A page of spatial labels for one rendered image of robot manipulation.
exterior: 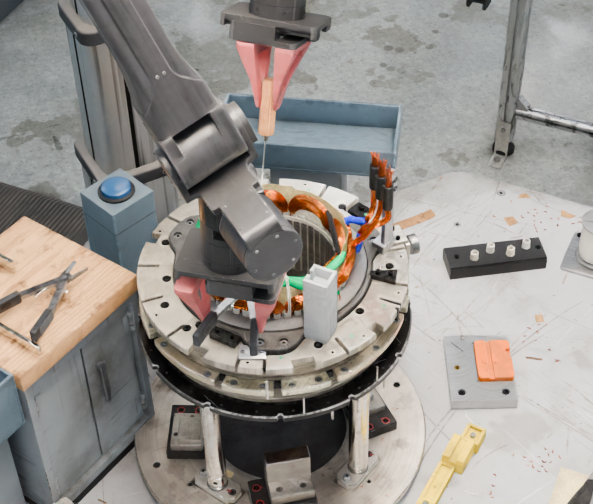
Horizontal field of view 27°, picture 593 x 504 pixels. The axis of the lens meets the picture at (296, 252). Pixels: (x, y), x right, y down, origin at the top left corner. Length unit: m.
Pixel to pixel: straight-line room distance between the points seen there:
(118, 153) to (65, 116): 1.70
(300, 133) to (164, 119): 0.70
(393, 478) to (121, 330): 0.40
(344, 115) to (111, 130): 0.34
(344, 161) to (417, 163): 1.65
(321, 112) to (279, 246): 0.68
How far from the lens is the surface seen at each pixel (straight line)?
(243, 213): 1.12
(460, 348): 1.79
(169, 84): 1.08
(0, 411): 1.46
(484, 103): 3.56
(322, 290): 1.33
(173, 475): 1.65
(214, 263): 1.22
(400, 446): 1.67
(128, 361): 1.62
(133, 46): 1.07
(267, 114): 1.32
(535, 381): 1.79
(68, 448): 1.60
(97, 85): 1.80
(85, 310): 1.49
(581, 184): 3.33
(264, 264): 1.13
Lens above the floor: 2.12
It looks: 44 degrees down
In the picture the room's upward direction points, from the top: 1 degrees counter-clockwise
